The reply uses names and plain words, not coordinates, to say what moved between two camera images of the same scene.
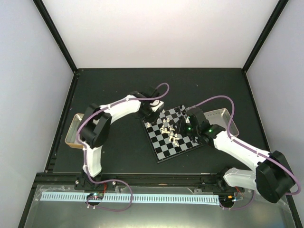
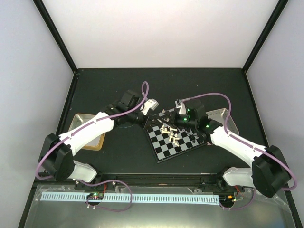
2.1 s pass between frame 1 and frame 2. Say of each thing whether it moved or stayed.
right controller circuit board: stayed
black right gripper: moved
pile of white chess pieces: stayed
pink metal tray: stayed
